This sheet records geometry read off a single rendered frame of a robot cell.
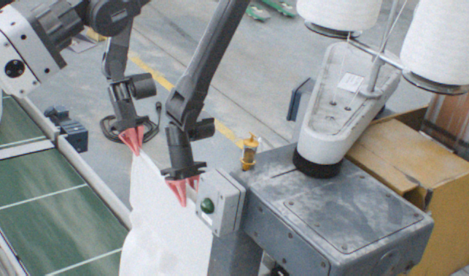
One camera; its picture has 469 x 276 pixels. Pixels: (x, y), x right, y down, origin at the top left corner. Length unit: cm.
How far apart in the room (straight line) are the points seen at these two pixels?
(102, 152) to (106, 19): 243
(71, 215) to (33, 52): 142
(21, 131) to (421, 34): 223
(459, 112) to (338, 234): 46
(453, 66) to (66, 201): 180
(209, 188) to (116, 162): 244
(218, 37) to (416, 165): 51
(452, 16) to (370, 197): 33
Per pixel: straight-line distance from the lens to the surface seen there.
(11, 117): 313
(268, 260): 134
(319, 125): 110
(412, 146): 130
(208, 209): 106
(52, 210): 251
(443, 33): 107
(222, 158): 361
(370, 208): 107
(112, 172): 339
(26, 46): 113
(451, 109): 135
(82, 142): 301
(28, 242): 238
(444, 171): 125
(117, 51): 169
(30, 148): 289
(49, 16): 115
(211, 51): 140
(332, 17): 122
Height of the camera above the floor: 193
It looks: 30 degrees down
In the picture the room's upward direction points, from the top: 9 degrees clockwise
